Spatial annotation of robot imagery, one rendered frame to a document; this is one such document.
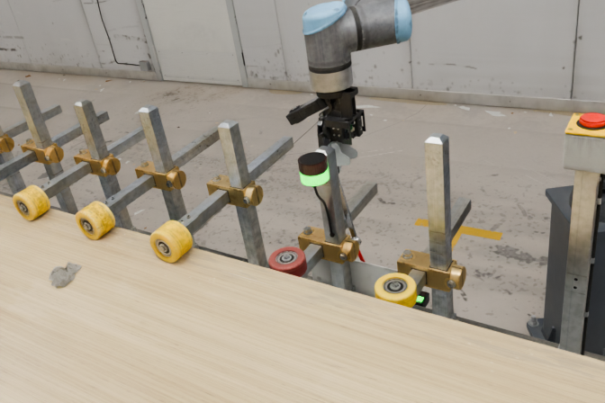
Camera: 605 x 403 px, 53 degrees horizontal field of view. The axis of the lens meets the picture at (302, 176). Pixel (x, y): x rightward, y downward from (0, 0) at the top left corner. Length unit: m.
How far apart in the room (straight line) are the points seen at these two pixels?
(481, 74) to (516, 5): 0.48
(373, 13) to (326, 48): 0.12
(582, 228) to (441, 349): 0.32
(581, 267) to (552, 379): 0.23
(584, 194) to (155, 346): 0.80
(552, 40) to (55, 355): 3.27
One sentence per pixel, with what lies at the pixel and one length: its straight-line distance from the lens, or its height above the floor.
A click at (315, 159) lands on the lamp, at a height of 1.11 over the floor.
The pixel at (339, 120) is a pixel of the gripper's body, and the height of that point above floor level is 1.15.
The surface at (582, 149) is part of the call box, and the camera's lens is 1.06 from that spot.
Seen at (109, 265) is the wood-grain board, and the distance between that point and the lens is 1.46.
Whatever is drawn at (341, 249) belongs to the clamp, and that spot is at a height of 0.86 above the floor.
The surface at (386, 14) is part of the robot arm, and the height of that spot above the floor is 1.35.
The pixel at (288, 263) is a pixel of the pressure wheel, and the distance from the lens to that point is 1.30.
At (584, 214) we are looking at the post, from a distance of 1.14.
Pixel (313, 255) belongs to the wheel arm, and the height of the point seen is 0.86.
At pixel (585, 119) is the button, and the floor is 1.23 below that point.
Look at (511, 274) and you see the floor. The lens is 2.68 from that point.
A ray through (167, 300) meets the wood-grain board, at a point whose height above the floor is 0.90.
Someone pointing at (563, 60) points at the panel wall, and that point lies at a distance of 3.94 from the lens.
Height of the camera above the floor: 1.68
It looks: 29 degrees down
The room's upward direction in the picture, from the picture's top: 9 degrees counter-clockwise
